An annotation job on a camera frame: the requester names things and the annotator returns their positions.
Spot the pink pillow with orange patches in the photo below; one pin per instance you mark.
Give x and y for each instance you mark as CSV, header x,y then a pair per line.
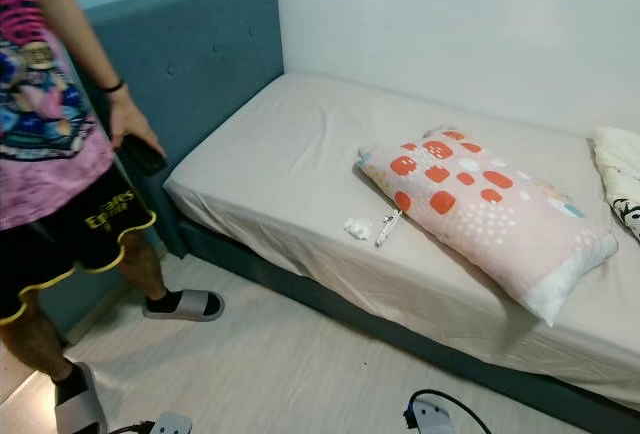
x,y
490,204

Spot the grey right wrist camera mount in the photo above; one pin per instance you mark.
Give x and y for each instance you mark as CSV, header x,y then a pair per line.
x,y
432,422

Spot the beige bed mattress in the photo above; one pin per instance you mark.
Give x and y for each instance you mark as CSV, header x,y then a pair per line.
x,y
290,164

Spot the person in pink patterned shirt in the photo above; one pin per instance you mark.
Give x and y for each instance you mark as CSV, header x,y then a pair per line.
x,y
50,154

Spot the black phone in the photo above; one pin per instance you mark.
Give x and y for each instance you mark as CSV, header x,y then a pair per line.
x,y
147,159

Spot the blue upholstered headboard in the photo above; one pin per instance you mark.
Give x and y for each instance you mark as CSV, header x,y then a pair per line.
x,y
200,44

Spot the white panda print blanket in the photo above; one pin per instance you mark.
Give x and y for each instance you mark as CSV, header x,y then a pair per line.
x,y
622,174

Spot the person's left hand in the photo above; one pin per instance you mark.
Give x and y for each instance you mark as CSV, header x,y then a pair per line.
x,y
135,114

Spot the person's left forearm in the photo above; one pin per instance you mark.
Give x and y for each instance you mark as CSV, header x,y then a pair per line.
x,y
95,44

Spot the grey slide slipper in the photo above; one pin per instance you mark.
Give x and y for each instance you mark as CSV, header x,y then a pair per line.
x,y
190,305
82,409

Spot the small white slim object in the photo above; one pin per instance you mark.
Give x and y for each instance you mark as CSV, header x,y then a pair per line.
x,y
386,230

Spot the crumpled white tissue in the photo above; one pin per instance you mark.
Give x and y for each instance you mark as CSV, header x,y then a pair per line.
x,y
358,228

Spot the black wristband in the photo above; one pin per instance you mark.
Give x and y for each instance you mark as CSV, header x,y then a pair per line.
x,y
113,86

